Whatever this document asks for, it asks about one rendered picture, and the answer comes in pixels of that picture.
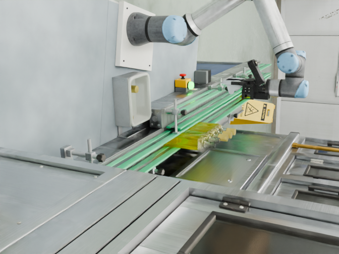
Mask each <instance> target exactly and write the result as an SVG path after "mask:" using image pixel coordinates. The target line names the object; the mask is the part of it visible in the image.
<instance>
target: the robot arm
mask: <svg viewBox="0 0 339 254"><path fill-rule="evenodd" d="M245 1H253V2H254V5H255V7H256V10H257V12H258V15H259V17H260V20H261V22H262V24H263V27H264V29H265V32H266V34H267V37H268V39H269V42H270V44H271V47H272V49H273V52H274V54H275V57H276V59H277V67H278V68H279V69H280V70H281V71H282V72H283V73H285V79H267V81H265V79H264V77H263V75H262V73H261V71H260V69H259V67H258V64H257V62H256V60H254V59H252V60H250V61H248V62H247V64H248V66H249V68H250V70H251V72H252V74H253V76H254V78H228V79H226V80H224V81H222V82H221V84H226V85H227V88H228V92H229V94H233V93H234V91H238V90H239V89H241V87H242V99H250V100H254V99H263V100H268V99H269V98H270V96H272V97H288V98H306V97H307V95H308V91H309V82H308V81H306V80H304V71H305V61H306V53H305V51H301V50H295V49H294V46H293V44H292V41H291V39H290V37H289V34H288V32H287V29H286V27H285V24H284V22H283V19H282V17H281V15H280V12H279V10H278V7H277V5H276V2H275V0H211V1H210V2H208V3H207V4H205V5H204V6H202V7H201V8H199V9H198V10H197V11H195V12H194V13H192V14H190V13H186V14H184V15H183V16H182V17H181V16H177V15H170V16H149V15H146V14H143V13H140V12H133V13H132V14H131V15H129V17H128V20H127V25H126V32H127V37H128V40H129V42H130V43H131V44H132V45H133V46H142V45H144V44H147V43H150V42H155V43H170V44H175V45H179V46H187V45H190V44H192V43H193V42H194V41H195V40H196V37H198V36H199V35H200V34H201V31H202V29H204V28H205V27H207V26H208V25H210V24H211V23H213V22H214V21H216V20H218V19H219V18H221V17H222V16H224V15H225V14H227V13H228V12H230V11H231V10H233V9H234V8H236V7H237V6H239V5H240V4H242V3H244V2H245ZM265 82H266V84H265ZM244 97H250V98H244Z"/></svg>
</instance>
